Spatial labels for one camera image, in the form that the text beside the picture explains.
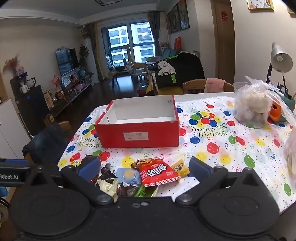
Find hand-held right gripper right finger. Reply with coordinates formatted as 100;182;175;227
175;157;269;207

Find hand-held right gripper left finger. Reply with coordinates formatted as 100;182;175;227
24;156;115;207

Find small yellow snack packet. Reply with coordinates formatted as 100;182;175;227
171;159;190;178

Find cream snack packet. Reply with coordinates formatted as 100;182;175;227
97;178;119;202

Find white cardboard box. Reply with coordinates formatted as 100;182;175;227
94;95;180;149

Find white and blue snack packet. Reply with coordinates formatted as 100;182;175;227
116;167;142;185

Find red snack packet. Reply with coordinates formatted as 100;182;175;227
131;158;181;187

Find green snack packet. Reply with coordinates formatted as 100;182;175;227
134;184;160;198

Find balloon print tablecloth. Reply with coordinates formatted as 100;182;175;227
58;96;296;216

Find dark brown snack packet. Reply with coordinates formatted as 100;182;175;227
118;183;139;198

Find white cabinet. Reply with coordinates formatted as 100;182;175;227
0;98;25;160

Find wooden chair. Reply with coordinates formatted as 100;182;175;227
24;120;71;163
183;79;234;94

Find blue jeans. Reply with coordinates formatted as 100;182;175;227
23;123;70;165

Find black cabinet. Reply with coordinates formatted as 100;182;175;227
10;77;50;131

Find dark television cabinet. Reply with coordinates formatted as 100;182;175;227
44;73;93;117

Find pink cloth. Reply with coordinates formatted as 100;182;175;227
204;78;225;93

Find clear plastic bag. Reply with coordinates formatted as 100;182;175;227
233;75;296;127

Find wooden armchair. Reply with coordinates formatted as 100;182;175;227
148;72;185;95

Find orange toy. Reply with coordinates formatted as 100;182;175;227
268;101;282;122

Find low coffee table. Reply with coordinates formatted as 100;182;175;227
112;70;148;88

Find dark clothing pile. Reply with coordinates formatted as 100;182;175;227
154;52;205;90

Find white garment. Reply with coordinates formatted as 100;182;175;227
158;61;176;76

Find flat television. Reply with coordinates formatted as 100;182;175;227
55;48;79;76

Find white tower air conditioner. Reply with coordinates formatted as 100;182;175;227
82;38;99;82

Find dried flowers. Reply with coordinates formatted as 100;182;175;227
2;54;20;73

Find yellow curtain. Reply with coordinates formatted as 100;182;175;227
89;23;105;80

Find giraffe toy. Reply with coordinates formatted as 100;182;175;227
125;44;148;75

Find wooden door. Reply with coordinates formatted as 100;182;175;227
210;0;236;84

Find large window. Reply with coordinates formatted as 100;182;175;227
101;21;155;68

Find white desk lamp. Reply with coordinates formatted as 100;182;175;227
266;42;294;84

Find grey curtain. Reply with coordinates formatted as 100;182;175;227
147;11;161;57

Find framed picture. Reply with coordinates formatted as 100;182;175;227
247;0;274;10

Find wall pictures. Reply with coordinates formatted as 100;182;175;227
165;0;190;35

